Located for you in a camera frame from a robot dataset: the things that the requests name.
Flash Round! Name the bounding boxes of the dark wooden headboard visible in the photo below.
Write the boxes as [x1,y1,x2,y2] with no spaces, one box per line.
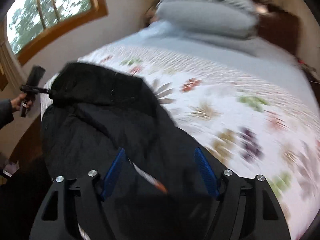
[252,0,300,56]

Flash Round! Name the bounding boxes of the light blue bed sheet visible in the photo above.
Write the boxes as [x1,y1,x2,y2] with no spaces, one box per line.
[113,21,315,104]

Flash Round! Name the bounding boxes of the black pants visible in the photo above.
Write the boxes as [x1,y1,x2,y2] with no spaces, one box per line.
[39,61,241,240]

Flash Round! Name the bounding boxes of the floral white quilt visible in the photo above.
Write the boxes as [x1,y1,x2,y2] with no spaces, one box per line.
[41,44,319,239]

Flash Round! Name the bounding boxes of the person's left hand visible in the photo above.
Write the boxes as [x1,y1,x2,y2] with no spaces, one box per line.
[11,93,34,113]

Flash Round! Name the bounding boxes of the grey pillow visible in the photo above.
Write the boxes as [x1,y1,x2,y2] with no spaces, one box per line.
[156,0,259,40]

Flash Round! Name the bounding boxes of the wooden framed window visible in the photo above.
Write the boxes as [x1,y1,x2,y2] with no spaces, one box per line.
[4,0,108,65]

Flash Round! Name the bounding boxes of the dark left sleeve forearm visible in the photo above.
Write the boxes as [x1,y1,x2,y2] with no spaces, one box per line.
[0,99,14,129]

